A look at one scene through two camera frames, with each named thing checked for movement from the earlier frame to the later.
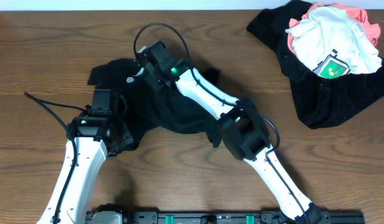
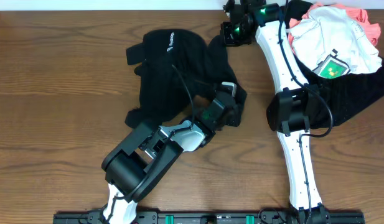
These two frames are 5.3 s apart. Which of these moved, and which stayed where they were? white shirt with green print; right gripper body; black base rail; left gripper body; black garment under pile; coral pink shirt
Moved: right gripper body; left gripper body
Stayed: coral pink shirt; black base rail; white shirt with green print; black garment under pile
